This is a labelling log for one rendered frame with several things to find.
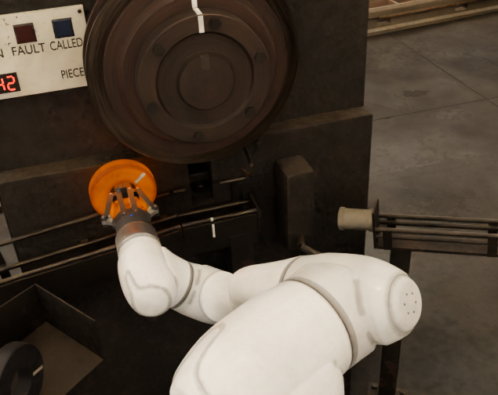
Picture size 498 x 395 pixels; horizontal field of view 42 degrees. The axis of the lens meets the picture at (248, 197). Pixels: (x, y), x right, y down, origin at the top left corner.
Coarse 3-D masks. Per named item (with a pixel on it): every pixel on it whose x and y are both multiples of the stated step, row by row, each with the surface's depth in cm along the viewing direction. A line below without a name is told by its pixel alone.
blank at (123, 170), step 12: (108, 168) 148; (120, 168) 148; (132, 168) 149; (144, 168) 152; (96, 180) 148; (108, 180) 149; (120, 180) 150; (132, 180) 151; (144, 180) 152; (96, 192) 150; (108, 192) 151; (144, 192) 154; (156, 192) 155; (96, 204) 152
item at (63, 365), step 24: (0, 312) 138; (24, 312) 143; (48, 312) 146; (72, 312) 137; (0, 336) 140; (24, 336) 145; (48, 336) 145; (72, 336) 143; (96, 336) 135; (48, 360) 140; (72, 360) 139; (96, 360) 138; (48, 384) 135; (72, 384) 134
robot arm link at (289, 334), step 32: (288, 288) 75; (224, 320) 72; (256, 320) 70; (288, 320) 70; (320, 320) 72; (192, 352) 71; (224, 352) 67; (256, 352) 67; (288, 352) 68; (320, 352) 70; (192, 384) 66; (224, 384) 65; (256, 384) 66; (288, 384) 67; (320, 384) 69
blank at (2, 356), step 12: (12, 348) 123; (24, 348) 126; (36, 348) 130; (0, 360) 121; (12, 360) 122; (24, 360) 126; (36, 360) 130; (0, 372) 119; (12, 372) 122; (24, 372) 129; (36, 372) 130; (0, 384) 119; (24, 384) 129; (36, 384) 130
